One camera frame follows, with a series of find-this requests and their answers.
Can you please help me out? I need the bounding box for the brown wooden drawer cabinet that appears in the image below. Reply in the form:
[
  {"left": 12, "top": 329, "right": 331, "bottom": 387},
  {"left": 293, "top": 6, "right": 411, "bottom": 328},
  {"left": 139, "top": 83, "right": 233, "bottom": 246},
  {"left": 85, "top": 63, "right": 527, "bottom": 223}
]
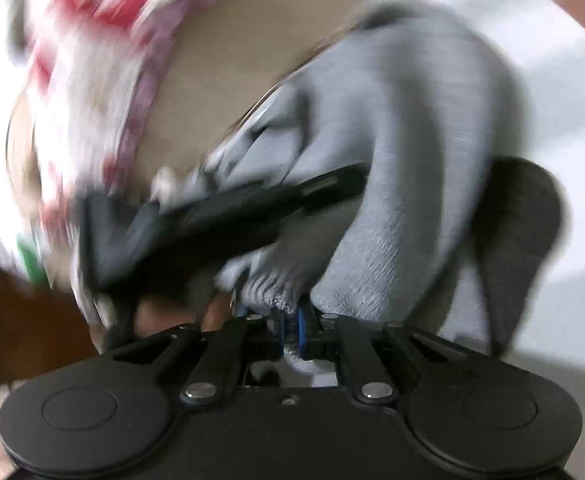
[{"left": 0, "top": 255, "right": 103, "bottom": 386}]

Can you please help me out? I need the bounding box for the white quilt with red print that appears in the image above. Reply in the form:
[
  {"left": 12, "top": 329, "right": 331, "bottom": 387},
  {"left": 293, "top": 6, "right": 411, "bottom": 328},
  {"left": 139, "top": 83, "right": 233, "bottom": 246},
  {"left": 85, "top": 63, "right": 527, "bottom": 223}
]
[{"left": 0, "top": 0, "right": 273, "bottom": 281}]

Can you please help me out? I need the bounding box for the grey knit sweater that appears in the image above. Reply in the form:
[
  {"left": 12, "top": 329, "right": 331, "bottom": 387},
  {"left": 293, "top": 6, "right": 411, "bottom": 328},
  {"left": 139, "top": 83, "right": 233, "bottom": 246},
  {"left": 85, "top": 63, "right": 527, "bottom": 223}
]
[{"left": 150, "top": 0, "right": 523, "bottom": 376}]

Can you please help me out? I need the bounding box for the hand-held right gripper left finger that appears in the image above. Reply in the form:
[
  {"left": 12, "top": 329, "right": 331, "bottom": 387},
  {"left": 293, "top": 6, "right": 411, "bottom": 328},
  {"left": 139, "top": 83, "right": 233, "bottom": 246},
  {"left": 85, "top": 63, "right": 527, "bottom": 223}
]
[{"left": 105, "top": 316, "right": 280, "bottom": 406}]

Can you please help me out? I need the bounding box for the beige bed base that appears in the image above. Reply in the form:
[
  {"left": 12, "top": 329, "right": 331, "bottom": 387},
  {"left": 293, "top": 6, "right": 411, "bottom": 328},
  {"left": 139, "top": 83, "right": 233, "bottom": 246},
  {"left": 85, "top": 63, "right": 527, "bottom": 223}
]
[{"left": 137, "top": 0, "right": 423, "bottom": 196}]

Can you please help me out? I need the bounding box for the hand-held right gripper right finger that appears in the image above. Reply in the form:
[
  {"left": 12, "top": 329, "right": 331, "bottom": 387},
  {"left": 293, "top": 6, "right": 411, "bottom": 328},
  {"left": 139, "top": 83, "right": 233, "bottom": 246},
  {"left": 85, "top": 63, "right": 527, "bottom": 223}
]
[{"left": 297, "top": 310, "right": 478, "bottom": 406}]

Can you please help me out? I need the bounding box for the checked pink and grey rug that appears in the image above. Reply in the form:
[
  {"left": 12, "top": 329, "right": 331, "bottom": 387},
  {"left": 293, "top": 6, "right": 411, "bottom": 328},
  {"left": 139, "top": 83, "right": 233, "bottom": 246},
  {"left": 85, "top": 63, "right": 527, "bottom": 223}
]
[{"left": 443, "top": 0, "right": 585, "bottom": 376}]

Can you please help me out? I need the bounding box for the person's left hand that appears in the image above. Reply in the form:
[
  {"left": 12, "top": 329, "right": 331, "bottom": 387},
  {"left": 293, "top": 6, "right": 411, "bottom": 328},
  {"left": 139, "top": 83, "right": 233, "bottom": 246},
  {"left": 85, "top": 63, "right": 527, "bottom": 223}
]
[{"left": 135, "top": 292, "right": 236, "bottom": 338}]

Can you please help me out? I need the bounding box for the green and white plastic bag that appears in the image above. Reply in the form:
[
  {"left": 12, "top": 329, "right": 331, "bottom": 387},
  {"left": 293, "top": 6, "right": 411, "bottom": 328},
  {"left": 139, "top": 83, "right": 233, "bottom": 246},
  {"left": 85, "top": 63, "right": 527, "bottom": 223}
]
[{"left": 16, "top": 232, "right": 48, "bottom": 286}]

